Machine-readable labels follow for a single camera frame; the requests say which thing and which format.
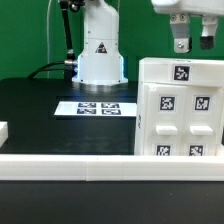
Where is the black cable bundle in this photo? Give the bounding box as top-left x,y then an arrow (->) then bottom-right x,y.
27,61 -> 78,80

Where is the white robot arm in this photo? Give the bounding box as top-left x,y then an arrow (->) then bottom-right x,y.
72,0 -> 224,86

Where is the white marker sheet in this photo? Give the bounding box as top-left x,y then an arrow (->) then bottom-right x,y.
54,101 -> 137,117

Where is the grey thin cable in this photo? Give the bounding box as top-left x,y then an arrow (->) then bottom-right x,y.
45,0 -> 54,80

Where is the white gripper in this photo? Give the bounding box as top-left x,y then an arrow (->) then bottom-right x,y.
151,0 -> 224,54

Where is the white cabinet top block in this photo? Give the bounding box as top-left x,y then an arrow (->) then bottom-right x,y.
139,58 -> 224,87

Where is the white U-shaped frame fence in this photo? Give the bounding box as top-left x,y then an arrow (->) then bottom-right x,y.
0,154 -> 224,181

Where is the white cabinet body box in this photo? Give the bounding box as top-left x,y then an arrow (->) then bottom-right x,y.
133,81 -> 224,157

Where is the white cabinet door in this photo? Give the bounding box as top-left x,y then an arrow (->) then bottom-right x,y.
181,87 -> 224,156
144,84 -> 186,156

